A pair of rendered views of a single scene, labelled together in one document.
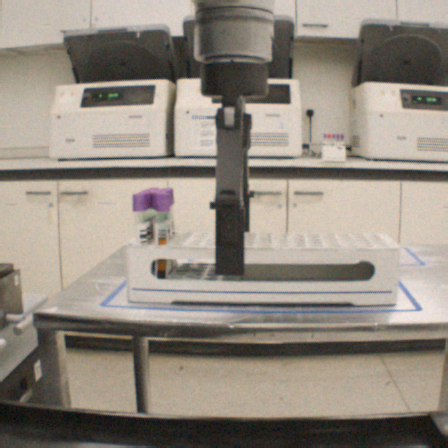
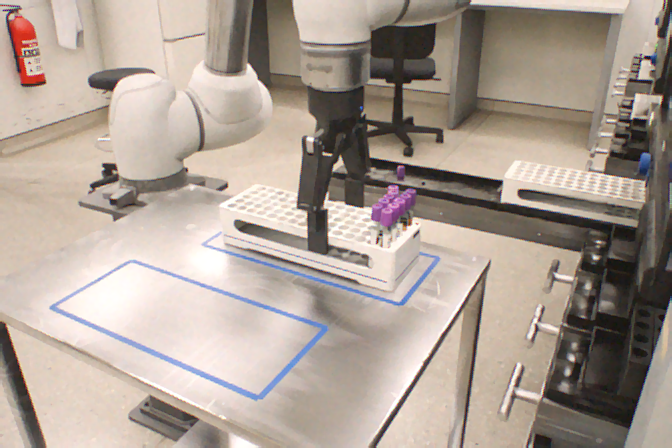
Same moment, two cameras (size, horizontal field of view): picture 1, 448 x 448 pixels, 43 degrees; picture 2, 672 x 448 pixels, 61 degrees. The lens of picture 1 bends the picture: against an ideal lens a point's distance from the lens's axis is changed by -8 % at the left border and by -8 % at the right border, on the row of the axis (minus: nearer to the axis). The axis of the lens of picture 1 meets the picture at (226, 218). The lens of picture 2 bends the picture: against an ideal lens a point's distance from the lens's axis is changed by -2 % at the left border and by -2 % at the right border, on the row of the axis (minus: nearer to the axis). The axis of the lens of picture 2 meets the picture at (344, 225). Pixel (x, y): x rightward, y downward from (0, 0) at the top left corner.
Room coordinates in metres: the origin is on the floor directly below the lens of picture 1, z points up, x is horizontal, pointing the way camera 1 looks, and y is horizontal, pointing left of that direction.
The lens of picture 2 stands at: (1.35, 0.31, 1.26)
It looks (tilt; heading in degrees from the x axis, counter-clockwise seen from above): 27 degrees down; 204
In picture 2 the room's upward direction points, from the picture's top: straight up
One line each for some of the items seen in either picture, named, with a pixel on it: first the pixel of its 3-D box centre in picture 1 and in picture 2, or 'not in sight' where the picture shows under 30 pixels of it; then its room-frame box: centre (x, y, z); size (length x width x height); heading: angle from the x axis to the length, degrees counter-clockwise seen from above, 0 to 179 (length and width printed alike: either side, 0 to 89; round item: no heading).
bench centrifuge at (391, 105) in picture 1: (410, 91); not in sight; (2.86, -0.91, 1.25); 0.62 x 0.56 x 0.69; 177
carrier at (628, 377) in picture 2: not in sight; (635, 353); (0.78, 0.40, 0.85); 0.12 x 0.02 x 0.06; 176
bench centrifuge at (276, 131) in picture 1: (239, 86); not in sight; (2.90, -0.06, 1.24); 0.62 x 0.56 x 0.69; 178
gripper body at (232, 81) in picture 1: (234, 103); (336, 118); (0.67, -0.01, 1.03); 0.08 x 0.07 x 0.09; 175
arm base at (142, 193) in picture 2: not in sight; (147, 182); (0.39, -0.64, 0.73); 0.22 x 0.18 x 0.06; 177
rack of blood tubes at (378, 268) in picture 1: (264, 266); (317, 232); (0.67, -0.04, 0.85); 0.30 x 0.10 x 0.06; 85
